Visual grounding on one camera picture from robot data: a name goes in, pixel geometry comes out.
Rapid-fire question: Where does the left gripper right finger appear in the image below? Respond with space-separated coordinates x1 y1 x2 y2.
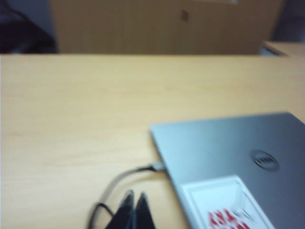
135 191 157 229

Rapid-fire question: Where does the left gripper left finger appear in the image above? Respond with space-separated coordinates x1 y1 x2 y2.
108 189 137 229

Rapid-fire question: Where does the black charging cable silver plug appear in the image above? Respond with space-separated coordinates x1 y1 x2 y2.
87 161 165 229

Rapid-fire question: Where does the white red Nice Try sticker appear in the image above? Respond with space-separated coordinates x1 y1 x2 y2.
179 175 277 229

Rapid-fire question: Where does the silver Dell laptop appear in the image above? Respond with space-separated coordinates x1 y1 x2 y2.
149 111 305 229

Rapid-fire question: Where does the light wooden cabinet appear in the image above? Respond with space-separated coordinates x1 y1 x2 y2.
49 0 287 56

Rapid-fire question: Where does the black office chair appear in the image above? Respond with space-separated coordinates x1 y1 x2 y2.
0 0 58 55

